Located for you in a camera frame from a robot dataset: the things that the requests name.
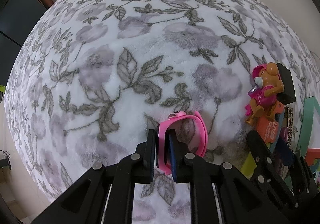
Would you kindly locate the brown pink puppy figurine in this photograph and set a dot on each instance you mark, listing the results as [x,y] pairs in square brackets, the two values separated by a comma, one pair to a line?
[263,96]

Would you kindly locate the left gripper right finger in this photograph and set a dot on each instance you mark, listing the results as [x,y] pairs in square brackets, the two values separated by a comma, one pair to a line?
[182,161]

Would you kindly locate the pink toy wristwatch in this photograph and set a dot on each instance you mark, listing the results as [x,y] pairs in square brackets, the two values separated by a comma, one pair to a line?
[191,130]

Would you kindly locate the colourful foam puzzle piece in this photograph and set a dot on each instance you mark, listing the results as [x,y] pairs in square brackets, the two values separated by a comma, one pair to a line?
[312,159]

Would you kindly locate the teal rimmed white tray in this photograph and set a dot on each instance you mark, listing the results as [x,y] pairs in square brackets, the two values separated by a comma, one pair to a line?
[307,136]

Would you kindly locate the floral grey white blanket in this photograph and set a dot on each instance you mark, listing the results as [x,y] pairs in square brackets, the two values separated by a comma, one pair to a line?
[94,76]

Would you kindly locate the black cube box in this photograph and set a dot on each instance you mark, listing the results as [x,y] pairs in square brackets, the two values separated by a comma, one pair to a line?
[288,96]

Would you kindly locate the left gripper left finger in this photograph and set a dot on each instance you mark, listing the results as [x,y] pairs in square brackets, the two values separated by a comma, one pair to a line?
[146,163]

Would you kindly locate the patterned beige black bar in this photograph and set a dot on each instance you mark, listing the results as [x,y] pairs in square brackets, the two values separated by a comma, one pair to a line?
[289,118]

